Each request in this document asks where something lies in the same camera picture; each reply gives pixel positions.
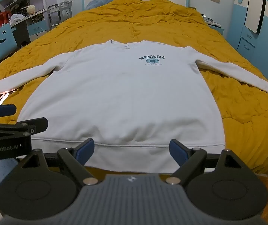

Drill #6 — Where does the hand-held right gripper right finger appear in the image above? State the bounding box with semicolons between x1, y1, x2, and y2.
165;139;243;186

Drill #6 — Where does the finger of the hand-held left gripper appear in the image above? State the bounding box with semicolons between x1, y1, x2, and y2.
0;104;17;118
0;117;49;137

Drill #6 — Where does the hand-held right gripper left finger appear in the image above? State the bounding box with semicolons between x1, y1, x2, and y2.
21;138;99;187

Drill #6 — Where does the white printed sweatshirt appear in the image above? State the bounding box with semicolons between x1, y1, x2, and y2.
0;39;268;174

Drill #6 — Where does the blue chair with face cutout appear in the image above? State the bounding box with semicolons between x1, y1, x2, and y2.
0;24;18;62

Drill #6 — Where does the desk with blue drawers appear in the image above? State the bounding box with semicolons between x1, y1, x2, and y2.
9;9;49;48

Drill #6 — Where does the red bag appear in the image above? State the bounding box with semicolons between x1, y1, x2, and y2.
0;11;12;28

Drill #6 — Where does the white cloth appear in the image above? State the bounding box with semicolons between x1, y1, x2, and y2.
10;13;26;24

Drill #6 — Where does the grey metal cart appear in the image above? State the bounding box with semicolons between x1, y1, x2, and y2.
48;2;73;30

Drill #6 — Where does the blue nightstand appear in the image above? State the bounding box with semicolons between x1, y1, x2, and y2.
204;21;224;36

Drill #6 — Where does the blue pillow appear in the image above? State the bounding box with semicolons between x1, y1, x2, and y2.
86;0;116;11

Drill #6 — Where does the yellow quilted blanket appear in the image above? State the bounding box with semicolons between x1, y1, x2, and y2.
0;0;268;177

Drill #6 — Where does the black framed white panel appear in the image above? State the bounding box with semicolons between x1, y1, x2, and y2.
243;0;267;34

